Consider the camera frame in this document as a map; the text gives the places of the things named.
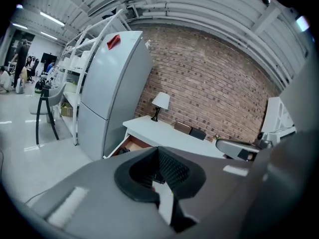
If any black backpack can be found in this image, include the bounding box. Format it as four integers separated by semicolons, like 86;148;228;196
34;80;47;94

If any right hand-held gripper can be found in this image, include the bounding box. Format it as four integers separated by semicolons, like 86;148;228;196
215;131;274;162

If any floor cable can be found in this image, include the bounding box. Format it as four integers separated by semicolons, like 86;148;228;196
23;190;51;205

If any black wall screen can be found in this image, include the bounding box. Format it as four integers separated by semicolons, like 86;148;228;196
40;52;58;65

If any white shelf rack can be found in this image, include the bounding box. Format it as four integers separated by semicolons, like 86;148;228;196
58;8;125;146

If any white desk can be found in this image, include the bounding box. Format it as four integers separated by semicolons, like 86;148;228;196
103;115;225;159

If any white shade table lamp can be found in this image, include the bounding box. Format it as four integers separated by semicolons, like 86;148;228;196
150;92;171;122

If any brown box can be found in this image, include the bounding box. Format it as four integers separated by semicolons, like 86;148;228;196
173;120;192;135

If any grey refrigerator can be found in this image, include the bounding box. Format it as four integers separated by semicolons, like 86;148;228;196
77;30;154;161

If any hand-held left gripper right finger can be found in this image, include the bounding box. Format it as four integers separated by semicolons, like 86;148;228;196
158;145;253;239

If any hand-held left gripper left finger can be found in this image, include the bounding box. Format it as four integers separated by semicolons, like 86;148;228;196
24;146;176;239

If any white cabinet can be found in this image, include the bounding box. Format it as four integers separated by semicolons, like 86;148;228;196
260;96;297;136

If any grey chair with black legs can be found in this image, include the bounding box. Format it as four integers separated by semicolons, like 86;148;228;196
29;82;67;145

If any ceiling air conditioner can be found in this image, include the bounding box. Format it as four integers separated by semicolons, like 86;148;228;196
87;0;118;17

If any wooden drawer with white front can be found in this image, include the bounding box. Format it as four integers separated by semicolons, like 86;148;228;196
109;132;153;159

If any cardboard box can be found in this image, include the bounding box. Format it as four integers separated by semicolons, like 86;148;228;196
61;102;73;117

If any black box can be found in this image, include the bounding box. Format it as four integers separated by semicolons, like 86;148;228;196
189;127;207;141

